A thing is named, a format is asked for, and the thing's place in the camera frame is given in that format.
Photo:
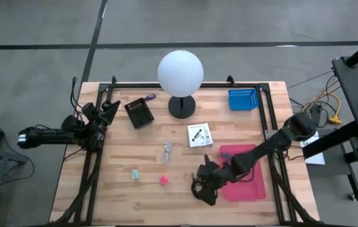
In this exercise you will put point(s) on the mint green small case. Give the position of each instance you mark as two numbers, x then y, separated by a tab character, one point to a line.
135	174

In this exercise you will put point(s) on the black plastic basket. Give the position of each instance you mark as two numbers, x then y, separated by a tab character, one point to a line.
139	113

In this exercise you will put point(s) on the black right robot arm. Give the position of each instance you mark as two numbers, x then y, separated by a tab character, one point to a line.
261	149

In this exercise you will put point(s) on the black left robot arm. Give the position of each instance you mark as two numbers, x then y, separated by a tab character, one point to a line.
49	136

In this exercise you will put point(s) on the blue plastic basket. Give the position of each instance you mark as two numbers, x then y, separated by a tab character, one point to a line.
243	100

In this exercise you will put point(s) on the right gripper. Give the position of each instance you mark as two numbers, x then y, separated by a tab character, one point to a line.
212	178

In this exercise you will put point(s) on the black metal beam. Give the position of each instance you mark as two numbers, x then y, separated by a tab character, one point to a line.
330	138

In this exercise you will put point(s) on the black curved bracket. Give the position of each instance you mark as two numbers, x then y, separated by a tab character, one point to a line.
230	80
113	80

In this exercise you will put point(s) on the black aluminium table frame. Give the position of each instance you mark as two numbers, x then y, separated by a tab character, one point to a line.
128	85

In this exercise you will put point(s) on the white paper sheet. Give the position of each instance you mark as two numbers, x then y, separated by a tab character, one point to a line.
316	157

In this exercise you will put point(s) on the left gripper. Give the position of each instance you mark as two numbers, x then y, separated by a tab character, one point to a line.
95	116

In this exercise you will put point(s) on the white box with product photo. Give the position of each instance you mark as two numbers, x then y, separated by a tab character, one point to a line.
196	135

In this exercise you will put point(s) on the pink small case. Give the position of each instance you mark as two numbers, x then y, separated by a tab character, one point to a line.
164	180

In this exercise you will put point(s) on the black desk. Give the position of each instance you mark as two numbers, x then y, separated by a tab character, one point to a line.
355	82

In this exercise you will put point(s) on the pink plastic bin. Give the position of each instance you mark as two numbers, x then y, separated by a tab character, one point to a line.
248	192

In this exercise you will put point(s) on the white globe table lamp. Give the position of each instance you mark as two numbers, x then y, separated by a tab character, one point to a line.
180	74

